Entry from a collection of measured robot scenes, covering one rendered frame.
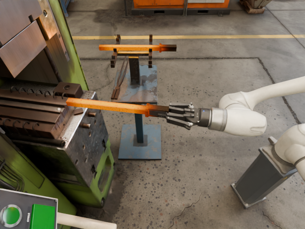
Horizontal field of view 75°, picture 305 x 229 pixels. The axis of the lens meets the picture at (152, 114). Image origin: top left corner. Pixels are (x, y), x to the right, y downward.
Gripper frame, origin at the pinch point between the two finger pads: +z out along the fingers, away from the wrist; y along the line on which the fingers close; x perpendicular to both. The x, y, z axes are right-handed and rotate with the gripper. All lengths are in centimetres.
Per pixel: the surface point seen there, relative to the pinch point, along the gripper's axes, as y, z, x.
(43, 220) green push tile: -44, 28, -6
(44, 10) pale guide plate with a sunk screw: 30, 57, 23
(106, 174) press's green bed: 6, 40, -91
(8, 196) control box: -42, 36, 3
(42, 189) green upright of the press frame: -25, 58, -48
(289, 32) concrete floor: 312, -183, -104
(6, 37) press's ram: -7, 44, 31
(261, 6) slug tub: 379, -142, -91
